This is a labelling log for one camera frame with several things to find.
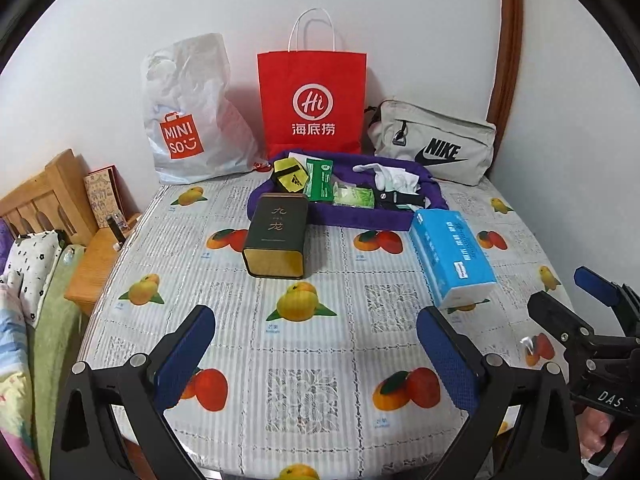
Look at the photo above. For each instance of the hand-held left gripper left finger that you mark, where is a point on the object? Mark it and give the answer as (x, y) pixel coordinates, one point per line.
(185, 355)

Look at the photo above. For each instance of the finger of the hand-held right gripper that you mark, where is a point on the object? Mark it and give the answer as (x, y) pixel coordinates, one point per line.
(555, 315)
(597, 280)

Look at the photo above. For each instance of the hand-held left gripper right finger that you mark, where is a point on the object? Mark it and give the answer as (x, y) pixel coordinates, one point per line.
(445, 360)

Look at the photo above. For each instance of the black clip tool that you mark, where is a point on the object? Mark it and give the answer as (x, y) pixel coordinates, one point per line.
(395, 199)

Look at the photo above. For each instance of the purple fabric storage basket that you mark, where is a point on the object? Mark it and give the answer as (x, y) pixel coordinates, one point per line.
(350, 217)

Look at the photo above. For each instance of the white knotted cloth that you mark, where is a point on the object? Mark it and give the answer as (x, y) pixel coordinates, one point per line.
(395, 180)

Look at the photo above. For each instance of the light green wet wipes pack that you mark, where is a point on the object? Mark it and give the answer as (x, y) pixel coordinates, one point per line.
(355, 196)

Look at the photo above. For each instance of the green packet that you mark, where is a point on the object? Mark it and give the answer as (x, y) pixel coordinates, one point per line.
(320, 177)

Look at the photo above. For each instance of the white red snack packet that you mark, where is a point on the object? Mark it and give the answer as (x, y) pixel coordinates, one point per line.
(300, 155)

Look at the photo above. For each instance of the person's right hand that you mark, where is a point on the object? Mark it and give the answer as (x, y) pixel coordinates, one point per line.
(595, 435)

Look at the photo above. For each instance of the blue tissue pack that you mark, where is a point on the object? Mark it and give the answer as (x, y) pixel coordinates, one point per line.
(450, 255)

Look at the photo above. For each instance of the fruit print tablecloth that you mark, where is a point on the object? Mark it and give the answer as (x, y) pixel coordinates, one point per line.
(325, 360)

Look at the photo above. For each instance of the wooden nightstand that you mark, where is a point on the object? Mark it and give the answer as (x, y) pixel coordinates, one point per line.
(95, 265)

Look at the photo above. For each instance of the green blanket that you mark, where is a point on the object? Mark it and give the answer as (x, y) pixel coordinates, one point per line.
(55, 340)

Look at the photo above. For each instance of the small dark bottle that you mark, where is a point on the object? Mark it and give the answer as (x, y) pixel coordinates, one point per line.
(116, 230)

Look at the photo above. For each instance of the dark green tea tin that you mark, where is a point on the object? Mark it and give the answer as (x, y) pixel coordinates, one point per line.
(275, 230)

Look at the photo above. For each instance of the colourful quilt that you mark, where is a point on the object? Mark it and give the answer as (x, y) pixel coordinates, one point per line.
(12, 360)

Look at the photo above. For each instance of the white floral pillow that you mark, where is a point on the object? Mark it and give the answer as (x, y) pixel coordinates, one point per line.
(30, 265)

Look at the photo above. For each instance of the printed book with red edge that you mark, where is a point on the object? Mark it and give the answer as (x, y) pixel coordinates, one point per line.
(102, 195)

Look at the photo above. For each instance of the wooden headboard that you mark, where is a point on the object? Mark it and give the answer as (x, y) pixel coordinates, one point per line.
(45, 190)

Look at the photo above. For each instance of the grey waist bag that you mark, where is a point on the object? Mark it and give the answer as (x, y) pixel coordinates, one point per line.
(430, 135)

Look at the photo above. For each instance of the white plastic shopping bag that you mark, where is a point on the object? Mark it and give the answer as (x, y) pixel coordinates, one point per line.
(200, 100)

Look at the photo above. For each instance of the red paper bag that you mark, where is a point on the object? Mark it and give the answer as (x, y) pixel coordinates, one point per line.
(310, 85)

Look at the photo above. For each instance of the brown wooden door frame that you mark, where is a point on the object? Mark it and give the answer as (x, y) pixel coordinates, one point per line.
(510, 35)

